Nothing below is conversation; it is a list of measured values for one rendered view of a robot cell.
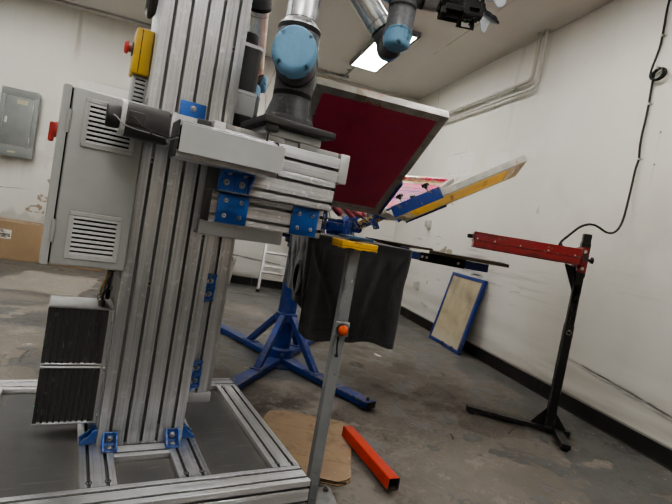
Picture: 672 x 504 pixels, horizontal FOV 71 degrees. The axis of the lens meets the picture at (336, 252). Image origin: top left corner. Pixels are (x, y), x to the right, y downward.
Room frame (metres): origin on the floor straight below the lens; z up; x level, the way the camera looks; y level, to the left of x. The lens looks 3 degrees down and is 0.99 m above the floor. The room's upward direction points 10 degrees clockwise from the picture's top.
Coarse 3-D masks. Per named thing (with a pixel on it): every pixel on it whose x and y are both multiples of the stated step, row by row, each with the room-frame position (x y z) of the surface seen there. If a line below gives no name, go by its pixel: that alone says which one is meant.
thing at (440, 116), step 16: (320, 80) 1.88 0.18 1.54; (320, 96) 1.92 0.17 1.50; (352, 96) 1.92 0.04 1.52; (368, 96) 1.92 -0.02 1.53; (384, 96) 1.95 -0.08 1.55; (416, 112) 2.00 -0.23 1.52; (432, 112) 2.00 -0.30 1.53; (448, 112) 2.04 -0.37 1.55; (432, 128) 2.08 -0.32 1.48; (416, 160) 2.26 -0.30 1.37; (400, 176) 2.37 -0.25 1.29; (368, 208) 2.63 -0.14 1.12
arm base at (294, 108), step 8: (280, 88) 1.38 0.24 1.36; (272, 96) 1.42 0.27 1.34; (280, 96) 1.38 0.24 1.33; (288, 96) 1.37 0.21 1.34; (296, 96) 1.38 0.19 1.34; (304, 96) 1.39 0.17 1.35; (272, 104) 1.39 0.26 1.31; (280, 104) 1.38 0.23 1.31; (288, 104) 1.37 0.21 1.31; (296, 104) 1.37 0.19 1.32; (304, 104) 1.39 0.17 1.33; (272, 112) 1.37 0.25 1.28; (280, 112) 1.36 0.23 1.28; (288, 112) 1.36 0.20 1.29; (296, 112) 1.37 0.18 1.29; (304, 112) 1.39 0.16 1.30; (296, 120) 1.37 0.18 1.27; (304, 120) 1.38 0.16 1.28
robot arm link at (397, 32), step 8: (392, 8) 1.29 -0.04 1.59; (400, 8) 1.28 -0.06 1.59; (408, 8) 1.28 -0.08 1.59; (392, 16) 1.29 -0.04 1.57; (400, 16) 1.28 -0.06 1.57; (408, 16) 1.29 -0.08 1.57; (392, 24) 1.29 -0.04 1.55; (400, 24) 1.28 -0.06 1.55; (408, 24) 1.29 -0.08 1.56; (384, 32) 1.31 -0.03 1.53; (392, 32) 1.29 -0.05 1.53; (400, 32) 1.28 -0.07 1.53; (408, 32) 1.29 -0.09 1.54; (384, 40) 1.31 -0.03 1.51; (392, 40) 1.29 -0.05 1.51; (400, 40) 1.28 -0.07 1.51; (408, 40) 1.30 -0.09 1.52; (392, 48) 1.33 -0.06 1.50; (400, 48) 1.32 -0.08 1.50; (408, 48) 1.32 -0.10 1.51
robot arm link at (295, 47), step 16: (288, 0) 1.28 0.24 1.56; (304, 0) 1.25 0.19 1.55; (320, 0) 1.29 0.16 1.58; (288, 16) 1.26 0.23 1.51; (304, 16) 1.25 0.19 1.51; (288, 32) 1.22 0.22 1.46; (304, 32) 1.23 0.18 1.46; (320, 32) 1.29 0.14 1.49; (272, 48) 1.24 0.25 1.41; (288, 48) 1.23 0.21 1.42; (304, 48) 1.23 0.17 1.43; (288, 64) 1.24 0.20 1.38; (304, 64) 1.24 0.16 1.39; (288, 80) 1.32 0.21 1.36; (304, 80) 1.33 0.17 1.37
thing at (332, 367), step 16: (336, 240) 1.60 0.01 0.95; (352, 240) 1.59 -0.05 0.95; (352, 256) 1.60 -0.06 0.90; (352, 272) 1.60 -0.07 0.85; (352, 288) 1.60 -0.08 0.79; (336, 320) 1.60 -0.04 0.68; (336, 336) 1.60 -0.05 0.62; (336, 368) 1.60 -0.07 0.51; (336, 384) 1.61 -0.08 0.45; (320, 400) 1.62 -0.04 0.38; (320, 416) 1.59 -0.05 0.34; (320, 432) 1.60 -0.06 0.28; (320, 448) 1.60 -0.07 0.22; (320, 464) 1.60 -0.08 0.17; (320, 496) 1.68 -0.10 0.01
